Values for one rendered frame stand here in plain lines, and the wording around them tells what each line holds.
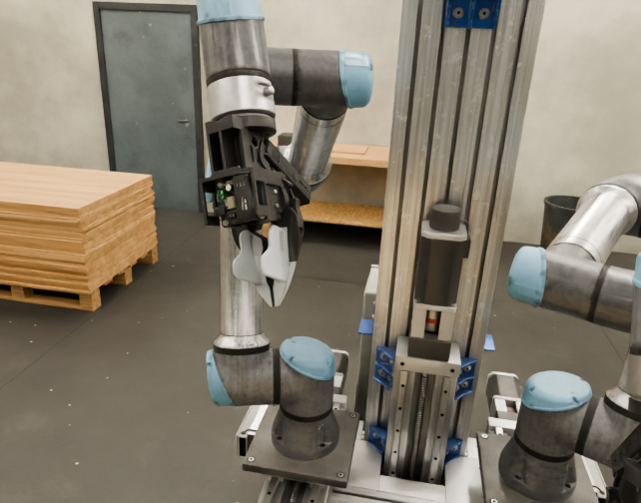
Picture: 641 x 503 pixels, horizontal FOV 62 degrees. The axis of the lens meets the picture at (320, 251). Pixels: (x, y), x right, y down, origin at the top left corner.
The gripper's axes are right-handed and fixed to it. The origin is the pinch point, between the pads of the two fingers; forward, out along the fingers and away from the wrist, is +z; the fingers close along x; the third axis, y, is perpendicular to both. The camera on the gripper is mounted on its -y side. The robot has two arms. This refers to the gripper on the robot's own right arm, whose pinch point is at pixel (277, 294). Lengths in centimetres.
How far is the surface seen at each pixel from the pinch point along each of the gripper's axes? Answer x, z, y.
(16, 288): -339, -19, -194
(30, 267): -319, -32, -192
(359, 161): -138, -96, -396
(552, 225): 10, -15, -451
